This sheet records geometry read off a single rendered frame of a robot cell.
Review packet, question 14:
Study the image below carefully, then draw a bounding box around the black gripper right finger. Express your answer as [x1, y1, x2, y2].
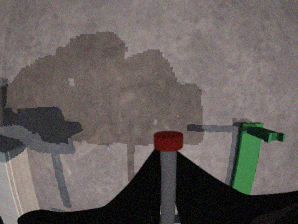
[176, 151, 298, 224]

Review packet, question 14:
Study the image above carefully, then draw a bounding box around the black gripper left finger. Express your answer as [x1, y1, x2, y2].
[17, 149, 161, 224]

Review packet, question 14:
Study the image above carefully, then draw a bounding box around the grey pin with red head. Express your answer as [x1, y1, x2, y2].
[153, 132, 184, 224]

